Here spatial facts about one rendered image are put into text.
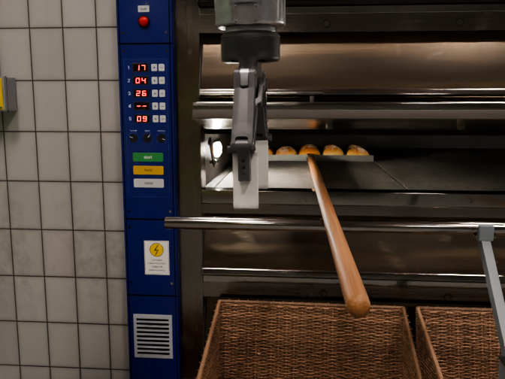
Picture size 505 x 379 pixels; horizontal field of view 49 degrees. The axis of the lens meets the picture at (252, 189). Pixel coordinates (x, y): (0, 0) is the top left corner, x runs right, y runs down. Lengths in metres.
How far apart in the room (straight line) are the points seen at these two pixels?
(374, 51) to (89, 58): 0.82
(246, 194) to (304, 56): 0.99
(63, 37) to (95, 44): 0.10
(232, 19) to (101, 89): 1.05
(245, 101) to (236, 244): 1.06
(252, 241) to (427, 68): 0.70
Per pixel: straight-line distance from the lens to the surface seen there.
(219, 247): 1.68
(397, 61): 1.64
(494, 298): 1.26
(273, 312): 1.68
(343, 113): 1.47
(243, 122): 0.64
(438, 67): 1.65
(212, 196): 1.65
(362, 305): 0.70
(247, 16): 0.69
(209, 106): 1.49
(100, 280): 1.81
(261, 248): 1.67
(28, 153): 1.81
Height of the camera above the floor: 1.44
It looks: 9 degrees down
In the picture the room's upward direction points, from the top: straight up
